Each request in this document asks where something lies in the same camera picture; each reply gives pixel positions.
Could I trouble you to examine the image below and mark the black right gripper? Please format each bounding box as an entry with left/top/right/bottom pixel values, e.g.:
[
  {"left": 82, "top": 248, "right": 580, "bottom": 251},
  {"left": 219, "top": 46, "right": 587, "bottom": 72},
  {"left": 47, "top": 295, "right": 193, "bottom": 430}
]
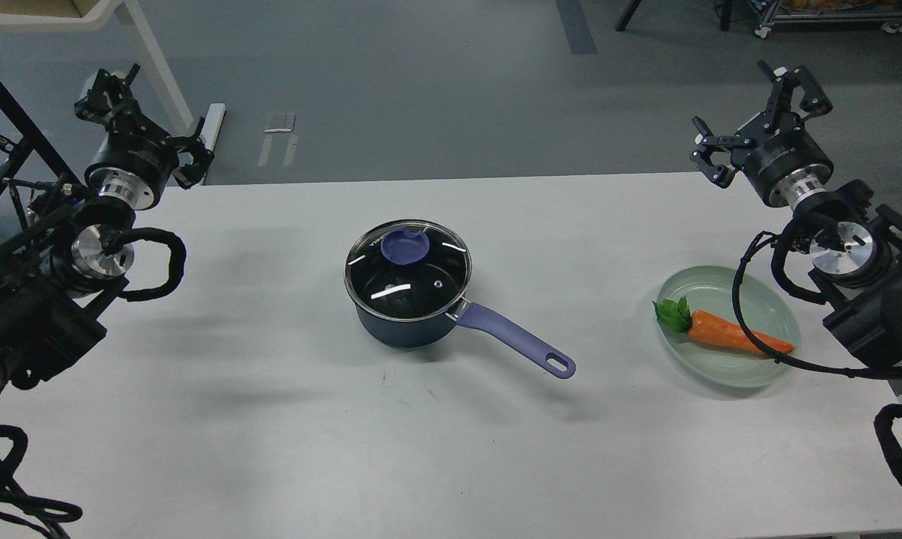
[{"left": 690, "top": 61, "right": 835, "bottom": 209}]

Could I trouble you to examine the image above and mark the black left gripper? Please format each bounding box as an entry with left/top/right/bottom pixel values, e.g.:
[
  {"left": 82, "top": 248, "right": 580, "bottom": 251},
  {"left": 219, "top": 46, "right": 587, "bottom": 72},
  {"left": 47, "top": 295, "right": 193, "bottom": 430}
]
[{"left": 74, "top": 64, "right": 215, "bottom": 210}]

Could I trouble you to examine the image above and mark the glass pot lid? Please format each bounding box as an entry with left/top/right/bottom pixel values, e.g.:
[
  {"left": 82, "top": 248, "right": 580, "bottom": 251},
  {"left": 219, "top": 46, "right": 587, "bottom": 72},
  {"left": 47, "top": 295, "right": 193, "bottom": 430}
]
[{"left": 344, "top": 219, "right": 472, "bottom": 321}]

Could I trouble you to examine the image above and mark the dark blue saucepan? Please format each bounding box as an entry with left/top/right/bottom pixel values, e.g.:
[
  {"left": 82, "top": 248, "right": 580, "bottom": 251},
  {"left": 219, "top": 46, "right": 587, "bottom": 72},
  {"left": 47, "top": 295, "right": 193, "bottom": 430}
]
[{"left": 345, "top": 219, "right": 576, "bottom": 379}]

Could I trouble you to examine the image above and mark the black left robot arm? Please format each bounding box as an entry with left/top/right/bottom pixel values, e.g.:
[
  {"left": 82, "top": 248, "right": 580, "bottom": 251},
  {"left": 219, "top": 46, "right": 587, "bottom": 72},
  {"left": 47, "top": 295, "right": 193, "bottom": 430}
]
[{"left": 0, "top": 64, "right": 214, "bottom": 538}]

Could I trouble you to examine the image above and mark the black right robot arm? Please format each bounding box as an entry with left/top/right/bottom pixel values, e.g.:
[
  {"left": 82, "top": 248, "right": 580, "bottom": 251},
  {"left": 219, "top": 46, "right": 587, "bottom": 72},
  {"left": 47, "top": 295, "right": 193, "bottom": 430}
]
[{"left": 690, "top": 61, "right": 902, "bottom": 381}]

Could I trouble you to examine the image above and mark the black metal stand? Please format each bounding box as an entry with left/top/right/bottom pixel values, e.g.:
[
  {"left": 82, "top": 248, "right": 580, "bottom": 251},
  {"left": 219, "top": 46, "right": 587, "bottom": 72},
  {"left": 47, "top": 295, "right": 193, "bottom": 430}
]
[{"left": 0, "top": 81, "right": 80, "bottom": 230}]

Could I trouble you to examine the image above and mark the pale green plate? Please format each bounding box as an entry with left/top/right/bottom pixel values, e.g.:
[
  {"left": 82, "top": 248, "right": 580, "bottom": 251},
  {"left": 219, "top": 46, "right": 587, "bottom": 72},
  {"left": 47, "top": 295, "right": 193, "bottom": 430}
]
[{"left": 651, "top": 266, "right": 801, "bottom": 389}]

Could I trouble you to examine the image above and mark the metal wheeled cart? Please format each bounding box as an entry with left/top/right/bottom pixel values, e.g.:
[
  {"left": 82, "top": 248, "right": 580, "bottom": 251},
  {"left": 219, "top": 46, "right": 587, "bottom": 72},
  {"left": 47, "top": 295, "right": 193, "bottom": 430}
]
[{"left": 747, "top": 1, "right": 902, "bottom": 40}]

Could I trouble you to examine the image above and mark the orange toy carrot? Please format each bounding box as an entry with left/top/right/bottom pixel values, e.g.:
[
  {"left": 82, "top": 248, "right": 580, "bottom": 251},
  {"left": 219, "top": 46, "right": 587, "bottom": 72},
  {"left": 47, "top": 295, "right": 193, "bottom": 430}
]
[{"left": 652, "top": 296, "right": 769, "bottom": 357}]

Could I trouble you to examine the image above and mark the white table leg frame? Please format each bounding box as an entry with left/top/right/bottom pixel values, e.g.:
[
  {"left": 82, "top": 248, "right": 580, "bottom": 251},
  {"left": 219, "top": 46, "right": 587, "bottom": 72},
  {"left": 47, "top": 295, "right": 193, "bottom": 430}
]
[{"left": 0, "top": 1, "right": 226, "bottom": 173}]

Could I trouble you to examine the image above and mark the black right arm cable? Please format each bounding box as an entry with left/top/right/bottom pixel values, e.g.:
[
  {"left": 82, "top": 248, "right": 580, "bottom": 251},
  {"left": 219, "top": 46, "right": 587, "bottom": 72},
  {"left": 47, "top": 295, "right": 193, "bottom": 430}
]
[{"left": 732, "top": 231, "right": 902, "bottom": 377}]

